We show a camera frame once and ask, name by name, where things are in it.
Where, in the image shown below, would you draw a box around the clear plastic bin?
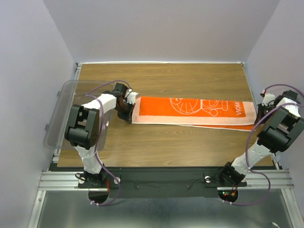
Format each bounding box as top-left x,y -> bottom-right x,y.
44,80 -> 115,150

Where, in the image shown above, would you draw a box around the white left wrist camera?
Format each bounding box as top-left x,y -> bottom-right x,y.
125,87 -> 139,105

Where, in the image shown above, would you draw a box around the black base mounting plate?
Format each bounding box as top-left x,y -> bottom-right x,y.
76,167 -> 246,199

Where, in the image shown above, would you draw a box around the aluminium frame rail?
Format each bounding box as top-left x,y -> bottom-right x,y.
38,170 -> 295,191

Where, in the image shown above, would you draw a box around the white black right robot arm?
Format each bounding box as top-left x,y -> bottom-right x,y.
218,90 -> 304,186

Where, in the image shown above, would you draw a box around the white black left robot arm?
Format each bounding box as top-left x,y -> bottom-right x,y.
64,81 -> 139,188

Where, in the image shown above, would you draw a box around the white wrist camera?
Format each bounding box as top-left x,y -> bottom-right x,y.
260,89 -> 276,106
125,87 -> 139,105

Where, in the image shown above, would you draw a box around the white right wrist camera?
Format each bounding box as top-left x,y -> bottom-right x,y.
260,89 -> 276,106

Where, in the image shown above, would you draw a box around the orange white cartoon towel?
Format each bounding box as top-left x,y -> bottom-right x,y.
132,96 -> 257,131

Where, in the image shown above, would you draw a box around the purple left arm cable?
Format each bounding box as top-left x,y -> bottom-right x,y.
85,80 -> 133,207

